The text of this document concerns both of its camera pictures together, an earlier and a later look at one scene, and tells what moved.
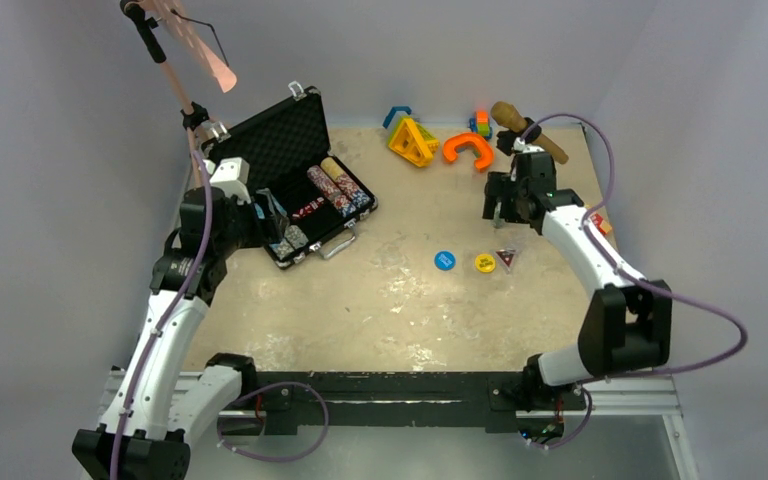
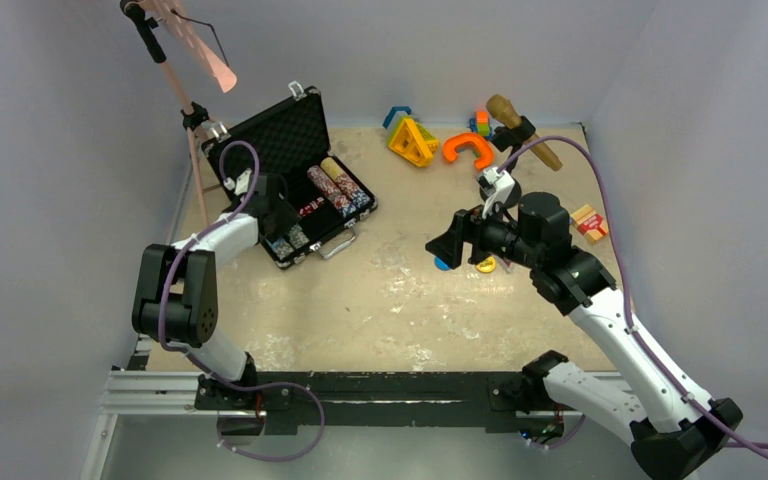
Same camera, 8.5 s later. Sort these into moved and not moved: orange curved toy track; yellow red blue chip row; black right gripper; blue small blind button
Moved: black right gripper
Not moved: orange curved toy track; yellow red blue chip row; blue small blind button
